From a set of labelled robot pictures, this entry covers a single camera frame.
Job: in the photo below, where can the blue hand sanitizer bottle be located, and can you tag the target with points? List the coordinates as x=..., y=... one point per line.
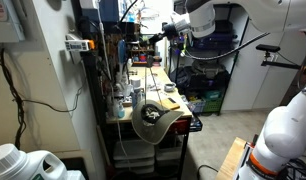
x=120, y=111

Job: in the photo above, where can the olive brimmed sun hat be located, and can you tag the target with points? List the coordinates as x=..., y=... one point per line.
x=159, y=130

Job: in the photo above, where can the white plastic basket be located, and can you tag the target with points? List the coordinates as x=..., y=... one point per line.
x=197, y=106

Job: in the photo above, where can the black side tray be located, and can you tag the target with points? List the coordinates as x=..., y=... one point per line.
x=195, y=124

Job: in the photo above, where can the flat white storage bin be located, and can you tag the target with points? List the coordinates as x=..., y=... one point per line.
x=134, y=163

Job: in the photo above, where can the blue box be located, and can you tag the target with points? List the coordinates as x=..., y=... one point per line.
x=109, y=10

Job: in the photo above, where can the black metal shelf rack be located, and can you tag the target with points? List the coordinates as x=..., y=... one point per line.
x=226, y=76

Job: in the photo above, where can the teal plastic box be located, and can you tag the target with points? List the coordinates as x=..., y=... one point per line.
x=212, y=94

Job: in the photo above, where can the red drawer front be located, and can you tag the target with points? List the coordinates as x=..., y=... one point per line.
x=181, y=126

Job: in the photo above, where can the small white storage bin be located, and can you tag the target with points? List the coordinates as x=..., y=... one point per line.
x=168, y=154

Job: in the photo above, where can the black bag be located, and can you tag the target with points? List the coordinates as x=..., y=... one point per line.
x=206, y=81

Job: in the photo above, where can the small white plastic container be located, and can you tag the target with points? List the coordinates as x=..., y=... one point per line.
x=75, y=175

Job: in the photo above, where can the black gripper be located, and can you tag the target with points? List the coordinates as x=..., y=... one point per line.
x=171, y=31

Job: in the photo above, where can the small dark desk organizer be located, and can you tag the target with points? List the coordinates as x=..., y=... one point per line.
x=139, y=53

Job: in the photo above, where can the light wooden robot table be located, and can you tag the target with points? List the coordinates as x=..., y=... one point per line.
x=230, y=160

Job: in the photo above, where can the yellow notebook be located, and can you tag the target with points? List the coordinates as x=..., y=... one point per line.
x=170, y=104

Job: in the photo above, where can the grey electrical panel box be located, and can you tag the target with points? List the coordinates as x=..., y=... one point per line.
x=6, y=26

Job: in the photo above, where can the white wall device orange end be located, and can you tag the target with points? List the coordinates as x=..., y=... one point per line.
x=76, y=45

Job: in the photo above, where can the large white storage bin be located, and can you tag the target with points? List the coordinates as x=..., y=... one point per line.
x=126, y=151

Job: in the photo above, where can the green plastic basket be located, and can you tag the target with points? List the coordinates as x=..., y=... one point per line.
x=213, y=105

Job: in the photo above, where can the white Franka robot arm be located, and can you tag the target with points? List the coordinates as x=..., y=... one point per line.
x=286, y=133

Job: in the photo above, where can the grey tape roll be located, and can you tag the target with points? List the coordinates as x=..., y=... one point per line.
x=169, y=87

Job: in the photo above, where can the wooden top black workbench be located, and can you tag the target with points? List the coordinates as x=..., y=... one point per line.
x=159, y=76

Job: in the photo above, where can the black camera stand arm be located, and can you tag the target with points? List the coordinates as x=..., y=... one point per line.
x=268, y=47

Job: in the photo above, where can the white detergent jug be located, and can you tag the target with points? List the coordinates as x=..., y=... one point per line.
x=13, y=163

